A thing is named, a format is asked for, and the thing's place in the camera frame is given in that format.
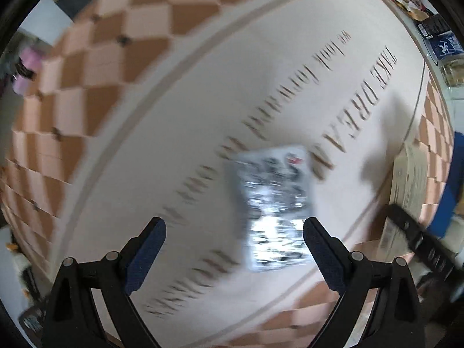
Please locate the black spray can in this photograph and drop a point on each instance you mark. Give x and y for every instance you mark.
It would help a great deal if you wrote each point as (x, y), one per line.
(435, 26)

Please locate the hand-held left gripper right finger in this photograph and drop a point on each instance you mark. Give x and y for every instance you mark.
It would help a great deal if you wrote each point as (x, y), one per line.
(322, 253)

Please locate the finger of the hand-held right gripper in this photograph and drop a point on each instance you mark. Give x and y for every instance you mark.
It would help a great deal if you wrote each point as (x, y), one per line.
(451, 195)
(424, 241)

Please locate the checkered tablecloth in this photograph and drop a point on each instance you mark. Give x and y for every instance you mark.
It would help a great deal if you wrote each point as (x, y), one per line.
(181, 116)

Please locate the glass liquor bottle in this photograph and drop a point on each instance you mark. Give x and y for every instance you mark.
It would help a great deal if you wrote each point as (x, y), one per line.
(454, 73)

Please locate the pink suitcase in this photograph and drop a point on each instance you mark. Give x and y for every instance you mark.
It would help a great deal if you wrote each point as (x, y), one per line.
(29, 66)

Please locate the cream box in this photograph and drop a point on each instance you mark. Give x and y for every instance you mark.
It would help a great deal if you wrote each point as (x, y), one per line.
(409, 177)

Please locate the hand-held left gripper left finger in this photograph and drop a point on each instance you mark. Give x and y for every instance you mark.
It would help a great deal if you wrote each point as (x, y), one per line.
(145, 257)

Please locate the silver blister pack red label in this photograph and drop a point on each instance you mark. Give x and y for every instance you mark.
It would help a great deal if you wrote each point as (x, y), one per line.
(272, 206)

